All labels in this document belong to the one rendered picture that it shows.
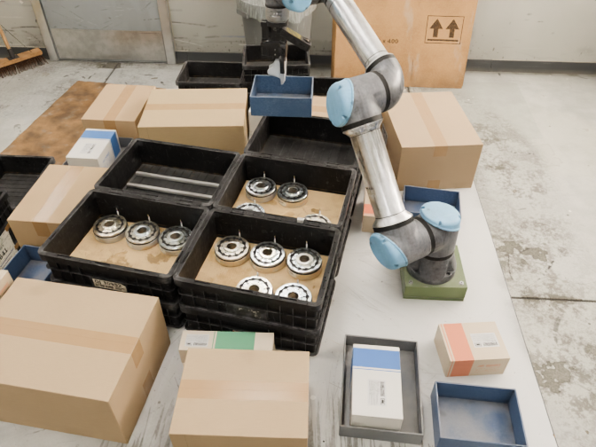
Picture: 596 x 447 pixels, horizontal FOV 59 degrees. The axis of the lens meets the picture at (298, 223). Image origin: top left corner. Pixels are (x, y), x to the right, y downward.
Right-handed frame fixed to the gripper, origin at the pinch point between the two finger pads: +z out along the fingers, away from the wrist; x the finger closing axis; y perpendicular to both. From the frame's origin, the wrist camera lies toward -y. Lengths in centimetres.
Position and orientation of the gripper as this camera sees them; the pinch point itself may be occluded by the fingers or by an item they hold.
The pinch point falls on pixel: (284, 80)
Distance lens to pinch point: 185.9
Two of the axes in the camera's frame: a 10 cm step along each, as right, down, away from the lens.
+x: -0.8, 6.1, -7.9
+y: -10.0, -0.6, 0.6
